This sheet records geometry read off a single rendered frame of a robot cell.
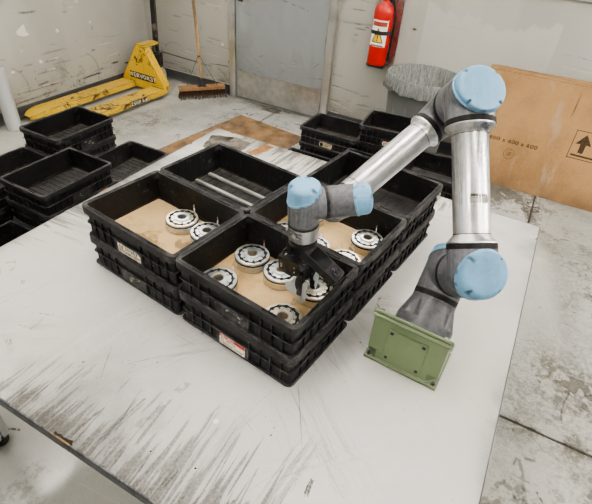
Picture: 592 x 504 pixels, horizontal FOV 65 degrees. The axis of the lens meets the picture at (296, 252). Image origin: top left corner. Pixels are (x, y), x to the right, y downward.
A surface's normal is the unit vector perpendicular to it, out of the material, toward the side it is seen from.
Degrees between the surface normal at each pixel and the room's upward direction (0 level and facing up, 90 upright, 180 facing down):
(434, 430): 0
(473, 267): 58
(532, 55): 90
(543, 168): 75
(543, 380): 0
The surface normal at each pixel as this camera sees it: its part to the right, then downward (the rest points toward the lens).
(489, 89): 0.12, -0.15
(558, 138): -0.45, 0.32
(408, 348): -0.52, 0.50
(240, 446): 0.07, -0.79
